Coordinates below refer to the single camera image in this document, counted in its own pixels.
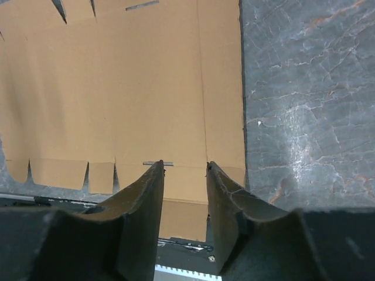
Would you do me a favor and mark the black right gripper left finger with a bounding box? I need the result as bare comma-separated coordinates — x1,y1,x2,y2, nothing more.
35,160,164,280

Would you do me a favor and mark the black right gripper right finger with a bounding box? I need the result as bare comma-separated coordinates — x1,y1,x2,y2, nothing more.
206,162,323,280

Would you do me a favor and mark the brown cardboard box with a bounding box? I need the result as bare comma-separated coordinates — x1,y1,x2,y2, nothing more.
1,1,245,242

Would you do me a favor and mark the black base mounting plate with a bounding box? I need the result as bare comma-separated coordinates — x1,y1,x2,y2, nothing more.
1,193,217,275

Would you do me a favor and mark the light blue slotted cable duct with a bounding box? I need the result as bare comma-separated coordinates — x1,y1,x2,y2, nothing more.
154,265,222,280

